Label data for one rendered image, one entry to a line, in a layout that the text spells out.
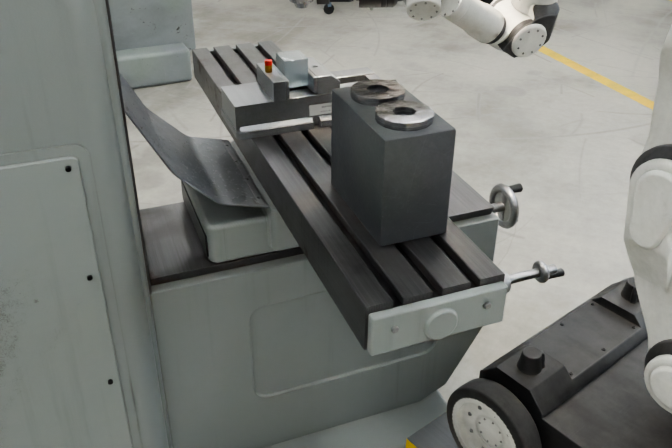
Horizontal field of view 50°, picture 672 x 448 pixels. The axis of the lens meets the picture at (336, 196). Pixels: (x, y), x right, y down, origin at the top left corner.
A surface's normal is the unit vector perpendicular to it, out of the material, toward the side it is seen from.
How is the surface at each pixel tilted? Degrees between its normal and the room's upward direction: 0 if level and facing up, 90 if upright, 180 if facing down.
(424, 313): 90
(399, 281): 0
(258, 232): 90
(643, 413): 0
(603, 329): 0
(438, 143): 90
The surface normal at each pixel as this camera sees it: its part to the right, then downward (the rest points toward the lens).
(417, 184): 0.37, 0.47
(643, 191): -0.78, 0.31
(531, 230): 0.00, -0.87
